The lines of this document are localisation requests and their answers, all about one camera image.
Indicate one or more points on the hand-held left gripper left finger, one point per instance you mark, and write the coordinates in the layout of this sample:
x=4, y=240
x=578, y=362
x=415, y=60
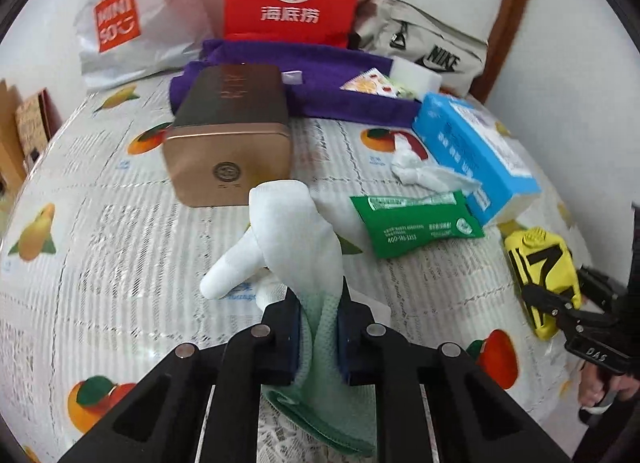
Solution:
x=292, y=343

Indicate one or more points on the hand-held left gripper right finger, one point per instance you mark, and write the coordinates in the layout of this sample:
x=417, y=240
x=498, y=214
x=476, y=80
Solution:
x=345, y=343

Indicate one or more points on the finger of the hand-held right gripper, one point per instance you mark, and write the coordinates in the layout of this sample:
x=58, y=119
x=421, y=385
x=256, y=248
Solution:
x=600, y=285
x=547, y=300

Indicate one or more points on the white and green glove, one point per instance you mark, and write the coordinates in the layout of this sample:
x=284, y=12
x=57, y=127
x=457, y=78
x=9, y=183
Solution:
x=300, y=243

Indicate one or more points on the green wet wipes packet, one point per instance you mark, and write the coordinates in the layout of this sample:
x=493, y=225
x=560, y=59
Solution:
x=415, y=228

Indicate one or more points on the person's right hand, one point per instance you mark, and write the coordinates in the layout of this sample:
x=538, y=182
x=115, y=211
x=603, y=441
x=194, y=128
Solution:
x=592, y=388

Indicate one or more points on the blue tissue box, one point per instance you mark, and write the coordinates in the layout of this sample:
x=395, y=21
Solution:
x=465, y=153

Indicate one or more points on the crumpled white tissue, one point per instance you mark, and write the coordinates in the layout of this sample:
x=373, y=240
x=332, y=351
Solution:
x=415, y=168

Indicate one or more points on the green and gold tin box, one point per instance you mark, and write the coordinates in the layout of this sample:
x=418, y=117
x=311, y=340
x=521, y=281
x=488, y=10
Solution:
x=225, y=108

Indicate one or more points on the fruit print tissue packet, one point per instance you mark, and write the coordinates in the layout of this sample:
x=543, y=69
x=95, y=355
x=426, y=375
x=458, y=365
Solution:
x=372, y=83

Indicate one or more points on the white sponge block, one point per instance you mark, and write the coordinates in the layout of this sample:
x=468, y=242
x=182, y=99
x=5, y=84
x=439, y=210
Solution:
x=415, y=74

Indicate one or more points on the purple towel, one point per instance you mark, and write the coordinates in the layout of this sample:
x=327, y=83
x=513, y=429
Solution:
x=330, y=73

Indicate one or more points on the grey canvas bag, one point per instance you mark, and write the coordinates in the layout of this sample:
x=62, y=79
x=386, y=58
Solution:
x=425, y=28

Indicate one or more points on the wooden headboard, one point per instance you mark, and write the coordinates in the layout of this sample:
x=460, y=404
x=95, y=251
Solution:
x=10, y=143

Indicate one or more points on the white plastic shopping bag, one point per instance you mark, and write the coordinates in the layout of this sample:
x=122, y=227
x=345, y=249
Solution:
x=165, y=3

